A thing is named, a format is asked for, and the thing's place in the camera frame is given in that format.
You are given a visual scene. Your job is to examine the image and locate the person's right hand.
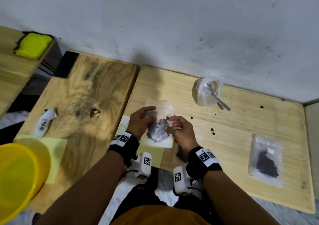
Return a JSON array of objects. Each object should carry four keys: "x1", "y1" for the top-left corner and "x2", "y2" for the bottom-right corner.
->
[{"x1": 164, "y1": 115, "x2": 200, "y2": 154}]

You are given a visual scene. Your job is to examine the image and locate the person's left hand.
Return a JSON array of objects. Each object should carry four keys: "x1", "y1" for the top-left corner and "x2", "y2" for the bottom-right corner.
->
[{"x1": 126, "y1": 106, "x2": 157, "y2": 142}]

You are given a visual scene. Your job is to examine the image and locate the metal spoon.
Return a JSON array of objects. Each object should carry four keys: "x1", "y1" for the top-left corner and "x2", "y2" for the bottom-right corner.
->
[{"x1": 206, "y1": 83, "x2": 231, "y2": 111}]

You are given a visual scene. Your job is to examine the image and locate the person's left forearm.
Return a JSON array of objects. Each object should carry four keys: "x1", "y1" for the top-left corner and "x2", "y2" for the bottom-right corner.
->
[{"x1": 35, "y1": 150, "x2": 125, "y2": 225}]

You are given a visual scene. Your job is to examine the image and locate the person's right forearm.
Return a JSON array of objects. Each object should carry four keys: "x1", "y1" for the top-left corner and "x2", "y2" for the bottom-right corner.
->
[{"x1": 203, "y1": 170, "x2": 279, "y2": 225}]

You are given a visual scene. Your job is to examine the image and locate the person's legs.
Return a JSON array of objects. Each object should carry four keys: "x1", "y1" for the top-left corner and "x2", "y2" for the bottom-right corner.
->
[{"x1": 109, "y1": 167, "x2": 222, "y2": 225}]

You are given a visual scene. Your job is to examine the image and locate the person's orange shirt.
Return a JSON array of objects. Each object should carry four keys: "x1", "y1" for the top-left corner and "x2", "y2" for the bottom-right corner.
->
[{"x1": 117, "y1": 205, "x2": 212, "y2": 225}]

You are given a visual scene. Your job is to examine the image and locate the black left wristband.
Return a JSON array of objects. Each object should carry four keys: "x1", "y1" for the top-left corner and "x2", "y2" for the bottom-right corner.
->
[{"x1": 107, "y1": 131, "x2": 140, "y2": 167}]

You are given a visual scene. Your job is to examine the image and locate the black wristband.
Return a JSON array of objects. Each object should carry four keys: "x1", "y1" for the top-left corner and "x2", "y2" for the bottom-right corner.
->
[
  {"x1": 107, "y1": 131, "x2": 140, "y2": 167},
  {"x1": 185, "y1": 146, "x2": 223, "y2": 182}
]

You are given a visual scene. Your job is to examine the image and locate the black right wristband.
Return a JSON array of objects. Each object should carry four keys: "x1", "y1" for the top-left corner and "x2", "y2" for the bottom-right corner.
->
[{"x1": 185, "y1": 146, "x2": 223, "y2": 182}]

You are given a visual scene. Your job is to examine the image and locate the yellow label backing sheet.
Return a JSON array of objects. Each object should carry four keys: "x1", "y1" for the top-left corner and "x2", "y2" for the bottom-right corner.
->
[{"x1": 116, "y1": 115, "x2": 165, "y2": 169}]

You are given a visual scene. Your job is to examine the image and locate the yellow paper sheet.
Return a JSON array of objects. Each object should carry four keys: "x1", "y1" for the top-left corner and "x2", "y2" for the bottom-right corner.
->
[{"x1": 15, "y1": 134, "x2": 68, "y2": 184}]

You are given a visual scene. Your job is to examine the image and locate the black flat phone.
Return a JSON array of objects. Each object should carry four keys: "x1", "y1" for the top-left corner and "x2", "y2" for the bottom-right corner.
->
[{"x1": 53, "y1": 51, "x2": 80, "y2": 79}]

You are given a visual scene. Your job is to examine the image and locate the dark grey furniture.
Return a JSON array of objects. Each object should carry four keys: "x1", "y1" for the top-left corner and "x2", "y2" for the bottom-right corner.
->
[{"x1": 22, "y1": 42, "x2": 63, "y2": 113}]

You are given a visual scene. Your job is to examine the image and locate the white cabinet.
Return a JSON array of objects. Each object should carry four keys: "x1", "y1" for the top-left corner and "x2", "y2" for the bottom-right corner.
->
[{"x1": 303, "y1": 102, "x2": 319, "y2": 190}]

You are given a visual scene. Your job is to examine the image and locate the yellow plastic bucket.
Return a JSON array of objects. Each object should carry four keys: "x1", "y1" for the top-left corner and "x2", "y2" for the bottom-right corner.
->
[{"x1": 0, "y1": 137, "x2": 52, "y2": 224}]

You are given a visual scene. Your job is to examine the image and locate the yellow green cloth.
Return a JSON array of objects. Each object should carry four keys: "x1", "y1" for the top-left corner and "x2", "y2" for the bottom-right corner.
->
[{"x1": 14, "y1": 32, "x2": 54, "y2": 60}]

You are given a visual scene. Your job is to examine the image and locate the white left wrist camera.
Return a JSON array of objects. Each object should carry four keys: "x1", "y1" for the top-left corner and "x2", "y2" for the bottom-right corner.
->
[{"x1": 129, "y1": 152, "x2": 153, "y2": 181}]

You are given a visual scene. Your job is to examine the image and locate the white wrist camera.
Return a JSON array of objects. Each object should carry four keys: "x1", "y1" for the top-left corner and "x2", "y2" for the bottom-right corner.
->
[
  {"x1": 173, "y1": 166, "x2": 200, "y2": 197},
  {"x1": 129, "y1": 152, "x2": 153, "y2": 181}
]

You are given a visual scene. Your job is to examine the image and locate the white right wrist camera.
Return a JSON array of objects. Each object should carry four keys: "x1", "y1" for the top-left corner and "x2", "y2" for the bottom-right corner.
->
[{"x1": 173, "y1": 166, "x2": 200, "y2": 197}]

